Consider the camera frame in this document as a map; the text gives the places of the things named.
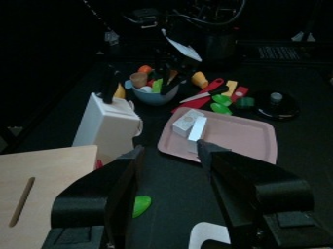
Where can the orange-yellow toy cone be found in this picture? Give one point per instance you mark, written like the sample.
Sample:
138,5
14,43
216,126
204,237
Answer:
200,80

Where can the white rectangular bar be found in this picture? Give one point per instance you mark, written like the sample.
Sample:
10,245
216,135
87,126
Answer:
197,133

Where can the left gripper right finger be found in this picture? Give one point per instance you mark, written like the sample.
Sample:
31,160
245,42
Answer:
260,201

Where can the white toy kitchen appliance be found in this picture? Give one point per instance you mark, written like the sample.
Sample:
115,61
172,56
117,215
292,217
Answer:
210,235

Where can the yellow-orange toy food piece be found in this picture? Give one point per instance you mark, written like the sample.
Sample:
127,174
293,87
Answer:
119,91

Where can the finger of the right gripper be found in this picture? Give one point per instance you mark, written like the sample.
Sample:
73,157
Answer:
166,82
182,79

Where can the tan toy mushroom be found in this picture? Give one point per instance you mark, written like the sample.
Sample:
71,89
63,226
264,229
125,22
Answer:
138,79

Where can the white speckled cheese block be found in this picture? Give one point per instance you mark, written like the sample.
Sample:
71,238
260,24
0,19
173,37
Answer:
184,123

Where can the pink plastic tray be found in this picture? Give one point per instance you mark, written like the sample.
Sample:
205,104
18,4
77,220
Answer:
242,139

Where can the white toy egg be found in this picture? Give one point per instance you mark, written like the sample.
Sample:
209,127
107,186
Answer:
146,89

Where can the bright green toy wedge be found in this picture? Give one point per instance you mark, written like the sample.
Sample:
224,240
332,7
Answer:
141,206

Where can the dark green toy vegetable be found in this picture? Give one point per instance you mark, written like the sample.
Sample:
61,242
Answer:
245,102

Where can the black device box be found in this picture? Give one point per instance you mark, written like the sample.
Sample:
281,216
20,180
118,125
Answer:
145,16

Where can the yellow toy slice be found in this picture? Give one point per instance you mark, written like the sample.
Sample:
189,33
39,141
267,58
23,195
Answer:
229,88

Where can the yellow-green toy vegetable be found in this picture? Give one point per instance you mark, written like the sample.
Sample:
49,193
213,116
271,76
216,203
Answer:
157,86

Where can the orange toy food piece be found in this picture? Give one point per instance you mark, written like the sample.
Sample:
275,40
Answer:
145,69

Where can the black vented panel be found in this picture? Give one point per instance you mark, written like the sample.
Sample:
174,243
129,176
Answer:
279,52

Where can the bright green toy slice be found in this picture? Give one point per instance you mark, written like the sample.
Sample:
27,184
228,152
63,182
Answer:
222,99
221,108

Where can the red wooden drawer box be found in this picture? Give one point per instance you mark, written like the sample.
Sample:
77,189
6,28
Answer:
47,188

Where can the grey-blue toy pot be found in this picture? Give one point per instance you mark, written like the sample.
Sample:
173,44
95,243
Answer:
154,97

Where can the red toy slice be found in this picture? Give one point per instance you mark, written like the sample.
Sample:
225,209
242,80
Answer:
241,93

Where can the black pot lid grey knob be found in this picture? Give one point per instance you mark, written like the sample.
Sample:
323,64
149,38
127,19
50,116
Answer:
277,108

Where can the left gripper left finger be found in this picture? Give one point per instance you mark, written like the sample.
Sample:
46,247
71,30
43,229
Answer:
95,207

